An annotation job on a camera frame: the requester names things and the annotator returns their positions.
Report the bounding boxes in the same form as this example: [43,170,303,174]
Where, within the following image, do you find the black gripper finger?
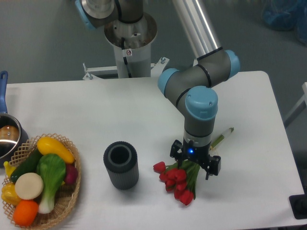
[170,139,183,168]
[205,155,221,180]

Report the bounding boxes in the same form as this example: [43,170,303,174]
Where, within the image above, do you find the beige round bun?
[15,172,44,200]

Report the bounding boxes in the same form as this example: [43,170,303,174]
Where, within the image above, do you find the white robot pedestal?
[83,13,169,80]

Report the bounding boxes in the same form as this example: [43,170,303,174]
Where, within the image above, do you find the yellow bell pepper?
[1,182,22,206]

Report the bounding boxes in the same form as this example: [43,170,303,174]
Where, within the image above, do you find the dark grey ribbed vase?
[103,141,139,190]

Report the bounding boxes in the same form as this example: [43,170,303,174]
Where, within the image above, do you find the green bok choy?
[36,153,66,214]

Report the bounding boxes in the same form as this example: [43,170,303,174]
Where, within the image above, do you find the black box at table edge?
[289,195,307,219]

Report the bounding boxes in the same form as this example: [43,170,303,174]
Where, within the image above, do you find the woven wicker basket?
[0,133,81,230]

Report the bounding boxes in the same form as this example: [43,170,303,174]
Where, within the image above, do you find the yellow squash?
[36,137,75,164]

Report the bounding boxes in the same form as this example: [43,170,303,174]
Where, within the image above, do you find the blue handled saucepan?
[0,70,28,168]

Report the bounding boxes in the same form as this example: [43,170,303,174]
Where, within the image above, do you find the red tulip bouquet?
[153,160,201,206]

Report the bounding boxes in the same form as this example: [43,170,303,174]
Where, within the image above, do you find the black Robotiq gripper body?
[179,136,211,168]

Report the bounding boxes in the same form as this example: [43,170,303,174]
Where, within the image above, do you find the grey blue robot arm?
[75,0,240,176]

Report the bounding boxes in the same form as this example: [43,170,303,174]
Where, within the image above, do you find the orange fruit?
[13,200,38,227]

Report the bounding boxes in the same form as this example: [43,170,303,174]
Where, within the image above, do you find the yellow banana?
[3,161,16,178]

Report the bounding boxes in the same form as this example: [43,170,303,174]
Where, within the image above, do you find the white furniture leg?
[283,82,307,128]

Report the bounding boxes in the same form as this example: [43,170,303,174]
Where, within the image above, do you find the dark green cucumber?
[10,149,43,183]

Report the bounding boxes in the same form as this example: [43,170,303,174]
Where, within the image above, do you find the dark red radish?
[64,164,78,185]

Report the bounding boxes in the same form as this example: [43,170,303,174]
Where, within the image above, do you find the blue plastic bag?
[261,0,307,45]

